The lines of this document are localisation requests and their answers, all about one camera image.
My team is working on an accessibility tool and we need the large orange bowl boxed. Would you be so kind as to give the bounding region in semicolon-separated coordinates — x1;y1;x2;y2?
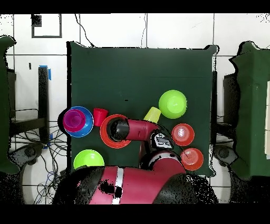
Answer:
99;114;132;149

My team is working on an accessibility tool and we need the pink bowl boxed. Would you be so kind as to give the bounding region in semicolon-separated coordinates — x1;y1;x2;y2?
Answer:
62;109;86;133

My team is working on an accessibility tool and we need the thin floor cable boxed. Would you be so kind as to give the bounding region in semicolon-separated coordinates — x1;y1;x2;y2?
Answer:
140;14;148;48

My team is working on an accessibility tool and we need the green bowl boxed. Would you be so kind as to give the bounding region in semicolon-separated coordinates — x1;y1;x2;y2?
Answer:
158;89;188;119
73;149;105;170

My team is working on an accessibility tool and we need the small orange bowl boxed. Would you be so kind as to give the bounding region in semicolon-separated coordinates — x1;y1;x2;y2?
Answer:
171;123;196;147
180;147;205;171

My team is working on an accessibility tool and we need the black floor cable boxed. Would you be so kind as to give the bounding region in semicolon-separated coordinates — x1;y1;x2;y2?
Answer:
74;14;95;48

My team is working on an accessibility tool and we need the yellow cup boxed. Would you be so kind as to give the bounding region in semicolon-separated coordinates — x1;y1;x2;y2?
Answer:
143;106;162;124

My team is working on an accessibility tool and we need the black stool frame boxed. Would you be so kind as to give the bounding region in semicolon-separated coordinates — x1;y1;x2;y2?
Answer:
8;66;50;144

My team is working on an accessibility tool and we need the blue bowl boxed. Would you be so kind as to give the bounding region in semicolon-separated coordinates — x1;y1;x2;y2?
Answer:
63;106;94;138

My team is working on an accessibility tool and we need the bundle of floor cables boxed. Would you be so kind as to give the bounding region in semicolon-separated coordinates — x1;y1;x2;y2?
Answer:
10;124;70;204

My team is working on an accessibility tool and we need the dark green table cloth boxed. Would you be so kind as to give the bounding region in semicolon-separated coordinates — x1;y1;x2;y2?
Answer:
66;41;218;178

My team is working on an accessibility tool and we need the black chair base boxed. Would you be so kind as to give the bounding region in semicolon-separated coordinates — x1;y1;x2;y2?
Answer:
8;143;45;166

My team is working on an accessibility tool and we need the gray chair base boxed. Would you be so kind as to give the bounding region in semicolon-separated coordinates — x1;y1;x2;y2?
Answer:
212;144;238;167

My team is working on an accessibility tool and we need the black square floor frame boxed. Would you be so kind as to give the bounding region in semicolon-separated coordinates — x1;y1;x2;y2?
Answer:
31;14;63;39

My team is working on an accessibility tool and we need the green covered side table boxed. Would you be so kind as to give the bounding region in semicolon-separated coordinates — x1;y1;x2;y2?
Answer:
229;41;270;181
0;35;21;175

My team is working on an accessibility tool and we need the red cup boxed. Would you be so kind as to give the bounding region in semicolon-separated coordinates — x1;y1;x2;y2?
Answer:
93;108;109;127

